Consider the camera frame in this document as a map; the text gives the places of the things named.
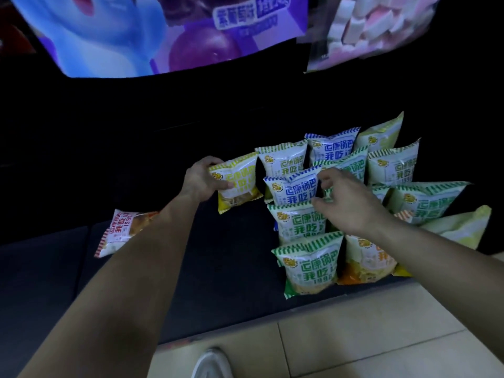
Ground pink white marshmallow bag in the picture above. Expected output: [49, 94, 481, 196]
[305, 0, 444, 74]

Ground person's left forearm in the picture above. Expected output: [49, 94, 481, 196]
[17, 194, 202, 378]

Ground person's right forearm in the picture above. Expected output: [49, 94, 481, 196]
[372, 216, 504, 378]

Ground person's left hand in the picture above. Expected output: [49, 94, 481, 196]
[183, 156, 235, 204]

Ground black shelf display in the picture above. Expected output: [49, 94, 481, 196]
[0, 0, 504, 347]

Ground person's left grey shoe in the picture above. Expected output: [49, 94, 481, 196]
[193, 347, 234, 378]

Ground red snack packet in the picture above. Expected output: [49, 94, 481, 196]
[94, 209, 158, 259]

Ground purple grape jelly bag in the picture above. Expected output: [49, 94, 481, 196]
[7, 0, 310, 79]

